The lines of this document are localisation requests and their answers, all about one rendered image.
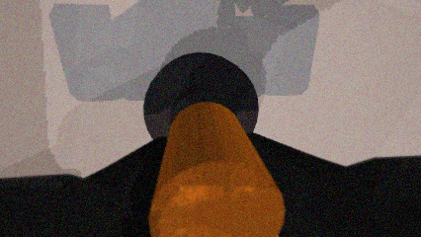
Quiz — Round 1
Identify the orange knob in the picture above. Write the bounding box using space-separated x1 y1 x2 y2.
148 102 286 237

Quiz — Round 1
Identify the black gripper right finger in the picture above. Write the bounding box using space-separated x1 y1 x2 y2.
246 132 421 237

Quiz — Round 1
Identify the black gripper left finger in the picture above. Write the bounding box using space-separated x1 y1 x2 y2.
0 136 167 237

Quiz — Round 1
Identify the dark grey round pedestal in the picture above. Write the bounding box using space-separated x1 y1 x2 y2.
143 52 259 139

